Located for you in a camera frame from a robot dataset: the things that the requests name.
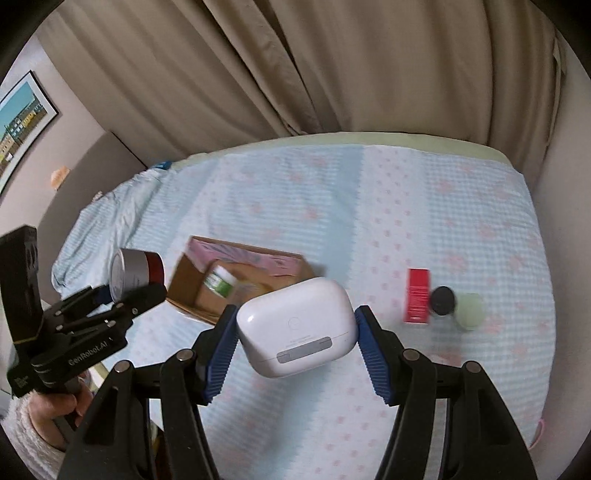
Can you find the person's left hand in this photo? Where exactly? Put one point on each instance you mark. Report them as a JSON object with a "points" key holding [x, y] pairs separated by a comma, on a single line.
{"points": [[43, 409]]}

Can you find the red small carton box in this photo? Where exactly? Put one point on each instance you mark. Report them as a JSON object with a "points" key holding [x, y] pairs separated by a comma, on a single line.
{"points": [[418, 296]]}

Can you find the black cap small jar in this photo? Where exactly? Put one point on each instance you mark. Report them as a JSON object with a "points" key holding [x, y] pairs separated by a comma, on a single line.
{"points": [[443, 301]]}

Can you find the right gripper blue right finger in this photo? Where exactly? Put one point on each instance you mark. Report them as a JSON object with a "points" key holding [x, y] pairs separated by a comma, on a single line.
{"points": [[482, 440]]}

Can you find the blue pink checkered bedsheet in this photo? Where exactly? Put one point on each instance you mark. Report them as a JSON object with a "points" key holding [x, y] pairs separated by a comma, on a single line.
{"points": [[364, 216]]}

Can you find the pale green lid jar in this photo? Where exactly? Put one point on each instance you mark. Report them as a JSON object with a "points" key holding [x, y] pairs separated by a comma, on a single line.
{"points": [[470, 311]]}

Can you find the beige curtain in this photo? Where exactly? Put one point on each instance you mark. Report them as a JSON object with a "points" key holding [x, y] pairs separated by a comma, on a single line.
{"points": [[172, 78]]}

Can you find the grey bed headboard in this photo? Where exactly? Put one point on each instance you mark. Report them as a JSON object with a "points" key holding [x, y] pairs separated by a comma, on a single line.
{"points": [[105, 165]]}

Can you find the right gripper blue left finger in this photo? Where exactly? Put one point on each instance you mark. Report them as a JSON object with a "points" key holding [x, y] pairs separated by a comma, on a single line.
{"points": [[113, 440]]}

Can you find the silver lid red jar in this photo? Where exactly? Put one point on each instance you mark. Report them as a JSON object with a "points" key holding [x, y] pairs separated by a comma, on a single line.
{"points": [[133, 269]]}

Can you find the white lid green jar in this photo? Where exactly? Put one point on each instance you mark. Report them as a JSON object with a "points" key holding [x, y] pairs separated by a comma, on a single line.
{"points": [[220, 281]]}

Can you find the white earbuds case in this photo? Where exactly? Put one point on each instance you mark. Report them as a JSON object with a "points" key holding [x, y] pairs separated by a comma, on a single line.
{"points": [[297, 328]]}

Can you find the orange plush toy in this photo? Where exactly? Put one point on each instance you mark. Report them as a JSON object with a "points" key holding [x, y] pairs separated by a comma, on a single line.
{"points": [[58, 177]]}

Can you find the pink patterned cardboard box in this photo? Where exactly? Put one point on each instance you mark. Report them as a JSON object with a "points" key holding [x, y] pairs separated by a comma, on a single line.
{"points": [[258, 271]]}

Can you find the light blue crumpled blanket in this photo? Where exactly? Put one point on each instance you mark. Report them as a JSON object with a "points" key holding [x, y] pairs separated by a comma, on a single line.
{"points": [[136, 214]]}

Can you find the framed landscape picture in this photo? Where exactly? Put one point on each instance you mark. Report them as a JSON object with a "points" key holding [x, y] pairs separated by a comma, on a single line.
{"points": [[26, 111]]}

